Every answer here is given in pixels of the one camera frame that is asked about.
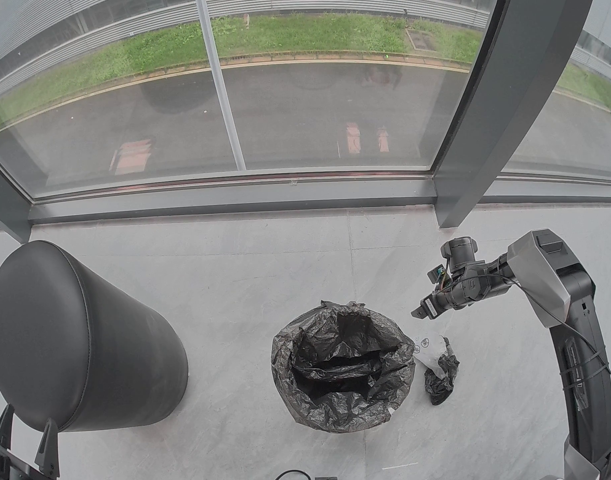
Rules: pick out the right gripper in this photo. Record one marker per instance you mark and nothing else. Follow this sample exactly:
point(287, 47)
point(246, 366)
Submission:
point(443, 302)

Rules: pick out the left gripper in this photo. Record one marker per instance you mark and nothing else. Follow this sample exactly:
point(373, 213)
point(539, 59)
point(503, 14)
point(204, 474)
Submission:
point(5, 470)

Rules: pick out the black plastic bag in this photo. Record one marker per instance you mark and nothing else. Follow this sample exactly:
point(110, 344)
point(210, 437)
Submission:
point(335, 408)

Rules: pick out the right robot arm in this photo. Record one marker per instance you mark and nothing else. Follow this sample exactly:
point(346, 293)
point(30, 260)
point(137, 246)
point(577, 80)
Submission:
point(580, 318)

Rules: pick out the crumpled black plastic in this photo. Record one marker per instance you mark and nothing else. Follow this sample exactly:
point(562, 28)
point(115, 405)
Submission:
point(440, 385)

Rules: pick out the dark grey round chair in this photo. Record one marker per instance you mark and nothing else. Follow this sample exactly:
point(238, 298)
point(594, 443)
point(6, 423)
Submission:
point(85, 343)

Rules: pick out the window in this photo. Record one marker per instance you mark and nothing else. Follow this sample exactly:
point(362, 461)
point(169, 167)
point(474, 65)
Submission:
point(515, 93)

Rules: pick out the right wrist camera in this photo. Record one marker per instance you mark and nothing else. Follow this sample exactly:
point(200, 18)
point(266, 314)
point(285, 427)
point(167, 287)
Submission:
point(438, 274)

